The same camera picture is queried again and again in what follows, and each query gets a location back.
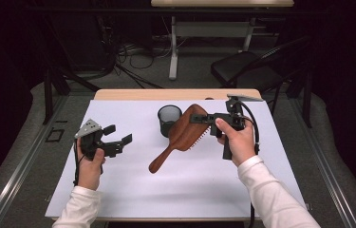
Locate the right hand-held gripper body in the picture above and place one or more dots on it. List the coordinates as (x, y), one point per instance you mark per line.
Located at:
(234, 122)

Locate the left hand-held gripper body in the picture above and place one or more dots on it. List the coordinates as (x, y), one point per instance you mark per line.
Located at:
(91, 144)

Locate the wooden hairbrush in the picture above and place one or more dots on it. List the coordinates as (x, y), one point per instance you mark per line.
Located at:
(185, 133)

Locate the black mesh pen holder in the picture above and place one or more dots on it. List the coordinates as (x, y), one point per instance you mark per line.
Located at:
(169, 115)

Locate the person's right hand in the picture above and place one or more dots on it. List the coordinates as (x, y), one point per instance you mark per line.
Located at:
(239, 142)

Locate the person's left hand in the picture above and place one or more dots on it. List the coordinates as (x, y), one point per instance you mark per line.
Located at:
(90, 172)

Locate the black folding chair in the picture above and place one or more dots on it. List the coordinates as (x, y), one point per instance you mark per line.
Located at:
(242, 68)

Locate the black metal stand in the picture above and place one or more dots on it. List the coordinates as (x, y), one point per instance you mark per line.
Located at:
(48, 95)
(307, 95)

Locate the white paper sheet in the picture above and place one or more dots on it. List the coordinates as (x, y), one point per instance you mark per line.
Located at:
(182, 190)

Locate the desk with wooden top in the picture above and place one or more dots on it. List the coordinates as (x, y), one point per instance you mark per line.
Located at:
(221, 3)

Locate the silver floor rail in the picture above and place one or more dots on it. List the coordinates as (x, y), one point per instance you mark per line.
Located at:
(327, 164)
(17, 177)

